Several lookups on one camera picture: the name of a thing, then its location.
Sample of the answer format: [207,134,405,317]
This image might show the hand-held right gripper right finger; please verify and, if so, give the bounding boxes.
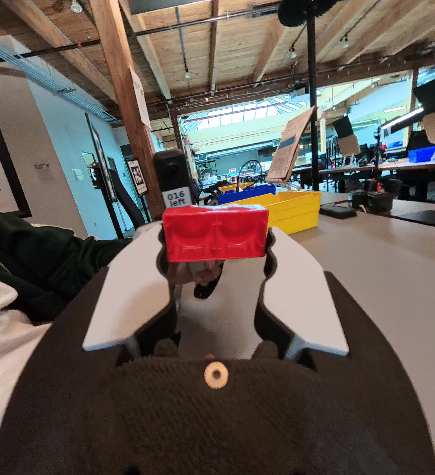
[255,227,349,360]

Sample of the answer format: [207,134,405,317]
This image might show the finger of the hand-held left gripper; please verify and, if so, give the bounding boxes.
[133,221,163,240]

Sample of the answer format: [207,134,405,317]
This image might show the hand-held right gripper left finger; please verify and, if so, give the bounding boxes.
[82,223,177,358]

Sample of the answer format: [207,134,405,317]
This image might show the red toy block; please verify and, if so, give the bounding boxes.
[162,203,270,263]

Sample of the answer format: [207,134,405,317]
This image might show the yellow storage bin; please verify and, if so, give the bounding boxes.
[221,190,322,235]

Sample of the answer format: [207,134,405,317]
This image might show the grey desk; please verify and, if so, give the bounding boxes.
[177,191,435,475]

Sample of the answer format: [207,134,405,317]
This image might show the black desk mat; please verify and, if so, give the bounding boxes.
[395,210,435,231]

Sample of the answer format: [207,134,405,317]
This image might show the wooden background desk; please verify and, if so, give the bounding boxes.
[292,160,435,203]

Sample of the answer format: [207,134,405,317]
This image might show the person's left hand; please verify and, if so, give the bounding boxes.
[167,261,223,285]

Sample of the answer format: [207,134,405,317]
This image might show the black framed marker sign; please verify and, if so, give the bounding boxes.
[126,158,149,197]

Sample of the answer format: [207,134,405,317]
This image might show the blue storage bin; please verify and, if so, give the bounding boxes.
[217,184,277,205]
[408,143,435,164]

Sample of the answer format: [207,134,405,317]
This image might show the paper notice on beam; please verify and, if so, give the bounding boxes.
[129,66,152,130]

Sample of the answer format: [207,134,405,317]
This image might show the black flat case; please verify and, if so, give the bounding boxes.
[319,205,357,219]

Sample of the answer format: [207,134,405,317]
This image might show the large cardboard panel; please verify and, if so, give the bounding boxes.
[266,106,318,183]

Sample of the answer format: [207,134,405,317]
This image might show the black battery chargers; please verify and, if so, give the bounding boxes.
[349,179,403,214]

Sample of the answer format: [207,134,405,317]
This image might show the large black framed sign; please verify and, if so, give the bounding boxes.
[0,109,33,218]

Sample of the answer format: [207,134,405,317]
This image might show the black pole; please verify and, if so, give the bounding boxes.
[278,0,337,191]

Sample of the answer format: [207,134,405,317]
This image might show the black light bar lamp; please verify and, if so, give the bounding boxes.
[379,107,425,134]

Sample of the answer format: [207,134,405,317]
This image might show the black floor sign frame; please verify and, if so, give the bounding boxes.
[85,112,146,240]

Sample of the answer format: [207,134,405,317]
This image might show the wooden post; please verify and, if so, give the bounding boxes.
[88,0,166,219]

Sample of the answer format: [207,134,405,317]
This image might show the black looped cable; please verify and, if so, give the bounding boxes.
[236,160,263,193]

